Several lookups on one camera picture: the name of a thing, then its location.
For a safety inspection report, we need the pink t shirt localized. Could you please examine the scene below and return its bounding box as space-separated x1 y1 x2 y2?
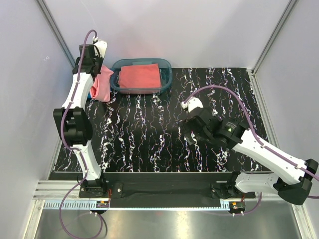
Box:
90 65 114 103

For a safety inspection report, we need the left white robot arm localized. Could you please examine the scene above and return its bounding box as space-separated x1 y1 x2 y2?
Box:
53 40 108 197

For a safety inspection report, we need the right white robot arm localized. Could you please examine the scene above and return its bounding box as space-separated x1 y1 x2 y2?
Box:
180 107 319 205

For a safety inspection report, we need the clear blue plastic bin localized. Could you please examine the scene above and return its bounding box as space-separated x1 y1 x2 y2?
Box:
110 58 172 95

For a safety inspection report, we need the folded coral red t shirt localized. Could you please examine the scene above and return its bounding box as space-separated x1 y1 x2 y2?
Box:
118 63 161 88

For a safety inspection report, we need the black marble pattern mat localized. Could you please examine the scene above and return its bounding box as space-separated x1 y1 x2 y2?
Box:
86 68 268 172

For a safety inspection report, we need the right small connector board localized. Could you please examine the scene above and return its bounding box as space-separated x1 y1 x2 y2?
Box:
230 201 246 211

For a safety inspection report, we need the small connector board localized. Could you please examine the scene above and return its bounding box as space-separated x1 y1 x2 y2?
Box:
230 201 246 211
96 201 110 209

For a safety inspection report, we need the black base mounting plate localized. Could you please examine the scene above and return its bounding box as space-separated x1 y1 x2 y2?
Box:
78 171 256 209

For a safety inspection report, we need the left small connector board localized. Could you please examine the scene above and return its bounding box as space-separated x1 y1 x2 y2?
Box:
96 201 110 209

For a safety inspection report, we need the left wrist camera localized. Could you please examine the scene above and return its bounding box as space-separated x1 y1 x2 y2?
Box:
93 37 108 59

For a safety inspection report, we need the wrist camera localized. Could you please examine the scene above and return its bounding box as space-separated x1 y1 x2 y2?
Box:
93 37 108 59
181 97 203 113

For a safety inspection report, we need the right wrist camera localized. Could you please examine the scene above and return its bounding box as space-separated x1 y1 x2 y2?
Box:
181 97 203 113

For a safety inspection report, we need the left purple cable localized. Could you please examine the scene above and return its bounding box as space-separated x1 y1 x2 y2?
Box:
58 29 108 237

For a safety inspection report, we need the purple cable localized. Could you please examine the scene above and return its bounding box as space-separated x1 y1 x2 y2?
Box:
183 85 319 217
58 29 108 237

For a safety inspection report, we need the left aluminium frame post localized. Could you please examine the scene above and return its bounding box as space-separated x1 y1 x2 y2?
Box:
35 0 76 69

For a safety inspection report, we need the aluminium frame post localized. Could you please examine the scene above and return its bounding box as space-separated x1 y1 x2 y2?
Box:
35 0 76 69
251 0 299 75

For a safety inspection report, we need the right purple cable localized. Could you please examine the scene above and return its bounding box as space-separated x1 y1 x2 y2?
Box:
183 85 319 217

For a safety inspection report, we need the aluminium rail front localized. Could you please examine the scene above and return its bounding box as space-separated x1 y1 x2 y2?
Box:
32 181 305 210

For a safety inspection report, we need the right aluminium frame post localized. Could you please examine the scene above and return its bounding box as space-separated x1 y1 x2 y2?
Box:
251 0 299 75

